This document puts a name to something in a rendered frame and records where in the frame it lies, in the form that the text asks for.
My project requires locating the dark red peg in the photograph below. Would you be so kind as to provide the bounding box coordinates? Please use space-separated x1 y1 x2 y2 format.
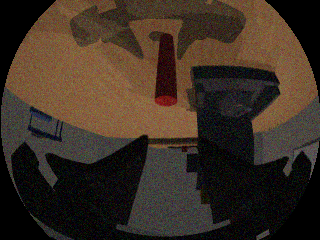
155 33 177 105

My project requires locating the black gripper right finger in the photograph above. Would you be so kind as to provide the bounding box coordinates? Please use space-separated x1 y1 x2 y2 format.
197 136 289 224

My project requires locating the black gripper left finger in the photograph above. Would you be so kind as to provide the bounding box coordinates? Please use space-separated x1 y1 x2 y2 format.
45 135 148 225

